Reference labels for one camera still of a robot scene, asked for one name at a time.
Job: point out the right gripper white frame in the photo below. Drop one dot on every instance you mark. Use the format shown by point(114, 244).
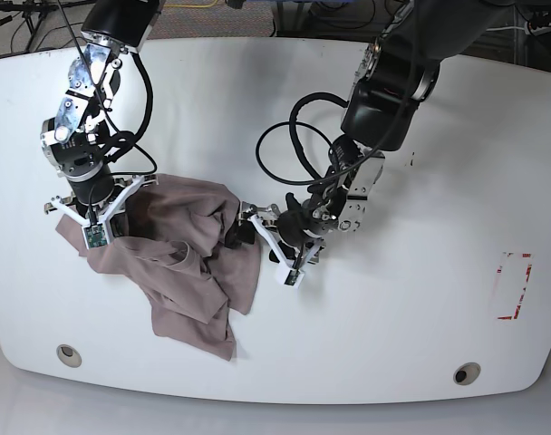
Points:
point(100, 198)

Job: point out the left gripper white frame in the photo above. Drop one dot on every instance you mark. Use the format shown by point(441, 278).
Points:
point(292, 242)

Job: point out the mauve T-shirt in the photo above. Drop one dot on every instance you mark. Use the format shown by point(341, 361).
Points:
point(178, 246)

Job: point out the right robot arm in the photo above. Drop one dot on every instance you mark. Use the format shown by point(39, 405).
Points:
point(81, 141)

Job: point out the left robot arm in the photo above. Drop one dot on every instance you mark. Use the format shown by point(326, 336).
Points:
point(398, 72)

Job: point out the left table grommet hole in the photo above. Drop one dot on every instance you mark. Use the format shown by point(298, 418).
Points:
point(69, 356)

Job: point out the table grommet hole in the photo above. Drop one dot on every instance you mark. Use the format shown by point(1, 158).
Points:
point(69, 356)
point(467, 373)

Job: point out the black tripod stand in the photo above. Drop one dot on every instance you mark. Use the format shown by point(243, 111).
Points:
point(24, 24)

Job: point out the right table grommet hole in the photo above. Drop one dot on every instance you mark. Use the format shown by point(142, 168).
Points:
point(467, 373)

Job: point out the red tape marking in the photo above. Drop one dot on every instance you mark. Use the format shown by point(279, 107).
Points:
point(510, 285)

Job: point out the white power strip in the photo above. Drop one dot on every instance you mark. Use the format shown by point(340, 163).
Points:
point(540, 20)

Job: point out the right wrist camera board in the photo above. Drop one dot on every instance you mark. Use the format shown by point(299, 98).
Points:
point(95, 236)

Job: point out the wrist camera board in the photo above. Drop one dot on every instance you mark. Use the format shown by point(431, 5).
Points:
point(294, 278)
point(95, 236)

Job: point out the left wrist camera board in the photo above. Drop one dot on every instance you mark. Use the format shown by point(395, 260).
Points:
point(294, 278)

